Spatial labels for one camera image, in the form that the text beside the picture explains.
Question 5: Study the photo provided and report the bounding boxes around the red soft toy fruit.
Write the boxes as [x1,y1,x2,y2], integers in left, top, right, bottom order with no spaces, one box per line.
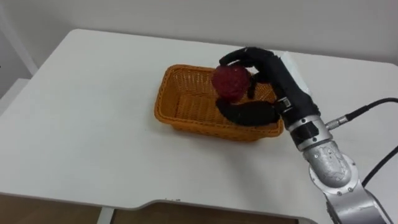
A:
[211,64,251,103]

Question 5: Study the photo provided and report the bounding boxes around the white desk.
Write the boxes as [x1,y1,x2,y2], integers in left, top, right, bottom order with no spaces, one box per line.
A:
[0,28,398,224]

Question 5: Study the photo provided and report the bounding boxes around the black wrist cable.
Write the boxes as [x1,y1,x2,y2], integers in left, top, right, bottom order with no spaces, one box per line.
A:
[325,97,398,188]

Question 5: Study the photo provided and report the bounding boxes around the orange woven basket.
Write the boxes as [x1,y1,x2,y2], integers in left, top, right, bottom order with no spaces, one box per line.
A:
[154,64,284,142]

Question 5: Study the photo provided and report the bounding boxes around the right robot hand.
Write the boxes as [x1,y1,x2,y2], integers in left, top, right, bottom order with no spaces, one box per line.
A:
[215,46,321,130]

